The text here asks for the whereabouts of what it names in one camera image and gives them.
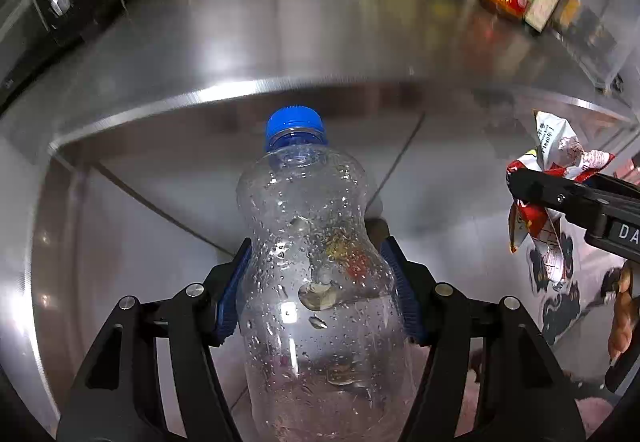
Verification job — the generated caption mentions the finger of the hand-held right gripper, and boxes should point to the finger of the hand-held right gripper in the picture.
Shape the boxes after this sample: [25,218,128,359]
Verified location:
[507,167,607,234]

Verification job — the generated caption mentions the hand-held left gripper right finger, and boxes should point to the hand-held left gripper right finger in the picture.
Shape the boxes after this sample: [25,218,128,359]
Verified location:
[378,236,586,442]

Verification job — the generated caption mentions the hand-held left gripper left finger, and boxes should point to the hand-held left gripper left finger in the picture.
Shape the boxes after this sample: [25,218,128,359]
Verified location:
[57,237,253,442]

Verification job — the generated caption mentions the red white snack wrapper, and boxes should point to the red white snack wrapper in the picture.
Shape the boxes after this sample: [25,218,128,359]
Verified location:
[506,111,617,284]

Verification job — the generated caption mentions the clear plastic bottle blue cap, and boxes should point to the clear plastic bottle blue cap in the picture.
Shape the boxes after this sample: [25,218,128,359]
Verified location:
[235,105,418,442]

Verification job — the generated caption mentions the person's right hand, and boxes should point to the person's right hand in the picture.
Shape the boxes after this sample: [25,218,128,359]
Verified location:
[606,264,637,365]

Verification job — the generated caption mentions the stainless steel sink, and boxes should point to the stainless steel sink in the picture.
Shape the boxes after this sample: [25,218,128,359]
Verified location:
[32,77,640,442]

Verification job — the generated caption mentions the clear splash guard panel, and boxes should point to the clear splash guard panel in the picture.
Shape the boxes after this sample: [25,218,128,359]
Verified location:
[550,0,640,93]

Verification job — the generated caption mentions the black toaster oven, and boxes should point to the black toaster oven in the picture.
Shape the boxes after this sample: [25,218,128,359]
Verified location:
[0,0,176,108]

